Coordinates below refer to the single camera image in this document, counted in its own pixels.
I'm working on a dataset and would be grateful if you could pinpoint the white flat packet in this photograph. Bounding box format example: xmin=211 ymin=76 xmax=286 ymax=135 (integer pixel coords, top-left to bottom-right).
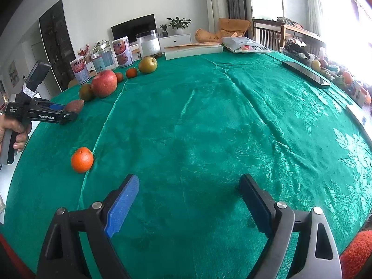
xmin=346 ymin=105 xmax=369 ymax=127

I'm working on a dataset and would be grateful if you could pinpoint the orange cloth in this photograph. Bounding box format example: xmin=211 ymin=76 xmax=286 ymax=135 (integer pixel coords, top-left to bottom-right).
xmin=195 ymin=28 xmax=224 ymax=43

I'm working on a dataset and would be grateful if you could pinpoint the clear canister with black lid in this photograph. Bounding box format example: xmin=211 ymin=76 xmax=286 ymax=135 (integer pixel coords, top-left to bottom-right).
xmin=136 ymin=30 xmax=161 ymax=59

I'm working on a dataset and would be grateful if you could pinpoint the red apple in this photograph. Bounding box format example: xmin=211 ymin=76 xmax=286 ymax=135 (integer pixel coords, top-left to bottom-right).
xmin=91 ymin=70 xmax=118 ymax=98

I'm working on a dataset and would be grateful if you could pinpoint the red fuzzy cloth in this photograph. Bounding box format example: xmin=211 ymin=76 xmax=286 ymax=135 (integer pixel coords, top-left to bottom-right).
xmin=339 ymin=229 xmax=372 ymax=279

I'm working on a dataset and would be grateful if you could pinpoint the white flat box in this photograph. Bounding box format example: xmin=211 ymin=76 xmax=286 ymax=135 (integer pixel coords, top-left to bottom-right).
xmin=164 ymin=43 xmax=224 ymax=61

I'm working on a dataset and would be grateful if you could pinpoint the white curtain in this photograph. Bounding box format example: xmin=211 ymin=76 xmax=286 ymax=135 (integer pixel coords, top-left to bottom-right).
xmin=203 ymin=0 xmax=230 ymax=32

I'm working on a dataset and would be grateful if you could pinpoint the pink label tin can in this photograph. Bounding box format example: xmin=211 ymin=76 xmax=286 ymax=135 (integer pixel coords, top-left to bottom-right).
xmin=70 ymin=58 xmax=90 ymax=85
xmin=112 ymin=36 xmax=134 ymax=67

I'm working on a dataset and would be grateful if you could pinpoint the orange cushion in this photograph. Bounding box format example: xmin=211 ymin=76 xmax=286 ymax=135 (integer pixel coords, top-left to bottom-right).
xmin=218 ymin=18 xmax=251 ymax=40

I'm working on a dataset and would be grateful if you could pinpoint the dark bookshelf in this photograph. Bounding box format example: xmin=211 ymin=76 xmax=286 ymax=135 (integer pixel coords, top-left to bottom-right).
xmin=39 ymin=0 xmax=73 ymax=91

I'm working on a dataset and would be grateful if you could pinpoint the black smartphone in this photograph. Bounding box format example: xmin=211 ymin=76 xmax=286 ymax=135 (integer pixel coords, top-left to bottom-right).
xmin=282 ymin=60 xmax=331 ymax=89

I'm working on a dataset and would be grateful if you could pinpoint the green tablecloth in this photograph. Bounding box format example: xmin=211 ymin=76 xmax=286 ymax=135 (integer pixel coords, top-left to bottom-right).
xmin=1 ymin=48 xmax=372 ymax=279

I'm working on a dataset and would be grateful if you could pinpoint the white tv cabinet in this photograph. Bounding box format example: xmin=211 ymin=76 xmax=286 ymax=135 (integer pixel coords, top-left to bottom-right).
xmin=158 ymin=33 xmax=192 ymax=47

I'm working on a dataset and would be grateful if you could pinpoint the black television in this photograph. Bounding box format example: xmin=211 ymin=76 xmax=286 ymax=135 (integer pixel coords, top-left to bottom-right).
xmin=111 ymin=14 xmax=157 ymax=46

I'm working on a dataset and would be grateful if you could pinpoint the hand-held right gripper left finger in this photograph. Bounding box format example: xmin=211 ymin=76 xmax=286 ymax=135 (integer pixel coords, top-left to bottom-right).
xmin=35 ymin=174 xmax=140 ymax=279

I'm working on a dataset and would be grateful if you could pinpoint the green pear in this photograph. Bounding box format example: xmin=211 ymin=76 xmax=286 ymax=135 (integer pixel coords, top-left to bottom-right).
xmin=138 ymin=56 xmax=158 ymax=74

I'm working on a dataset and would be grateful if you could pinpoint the white snack bag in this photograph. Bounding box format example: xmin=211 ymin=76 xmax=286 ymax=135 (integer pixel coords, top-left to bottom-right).
xmin=222 ymin=37 xmax=278 ymax=54

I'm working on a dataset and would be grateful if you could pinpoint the pile of colourful clutter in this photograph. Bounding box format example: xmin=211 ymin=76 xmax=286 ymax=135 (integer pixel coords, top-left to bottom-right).
xmin=286 ymin=35 xmax=372 ymax=106

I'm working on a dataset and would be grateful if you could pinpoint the wooden chair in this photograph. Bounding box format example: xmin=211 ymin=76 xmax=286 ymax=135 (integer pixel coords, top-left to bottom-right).
xmin=252 ymin=18 xmax=287 ymax=51

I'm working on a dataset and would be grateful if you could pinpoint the glass jar with blue label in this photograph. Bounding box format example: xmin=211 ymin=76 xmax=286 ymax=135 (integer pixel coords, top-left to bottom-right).
xmin=91 ymin=46 xmax=114 ymax=73

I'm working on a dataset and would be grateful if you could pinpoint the reddish bumpy fruit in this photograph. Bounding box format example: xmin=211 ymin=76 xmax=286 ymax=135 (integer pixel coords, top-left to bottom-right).
xmin=64 ymin=99 xmax=85 ymax=113

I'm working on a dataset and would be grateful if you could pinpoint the orange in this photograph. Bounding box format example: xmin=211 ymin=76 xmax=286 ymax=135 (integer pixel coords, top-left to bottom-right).
xmin=71 ymin=147 xmax=94 ymax=173

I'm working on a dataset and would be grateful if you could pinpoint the large potted green plant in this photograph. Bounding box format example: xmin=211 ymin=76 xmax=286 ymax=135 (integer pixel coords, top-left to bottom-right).
xmin=166 ymin=17 xmax=192 ymax=35

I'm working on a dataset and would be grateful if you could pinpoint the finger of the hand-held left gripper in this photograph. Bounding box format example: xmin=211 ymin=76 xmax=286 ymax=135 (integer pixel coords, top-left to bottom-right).
xmin=46 ymin=102 xmax=67 ymax=112
xmin=58 ymin=110 xmax=78 ymax=125

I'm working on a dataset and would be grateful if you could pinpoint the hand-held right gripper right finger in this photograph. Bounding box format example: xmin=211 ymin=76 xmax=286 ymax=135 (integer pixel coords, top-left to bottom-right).
xmin=239 ymin=173 xmax=343 ymax=279

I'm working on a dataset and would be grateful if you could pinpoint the brown-green kiwi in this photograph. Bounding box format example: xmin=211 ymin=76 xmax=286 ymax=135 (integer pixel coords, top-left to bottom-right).
xmin=79 ymin=83 xmax=95 ymax=102

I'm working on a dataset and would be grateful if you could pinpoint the person's left hand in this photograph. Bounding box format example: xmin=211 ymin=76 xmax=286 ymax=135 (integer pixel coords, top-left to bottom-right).
xmin=0 ymin=116 xmax=32 ymax=153

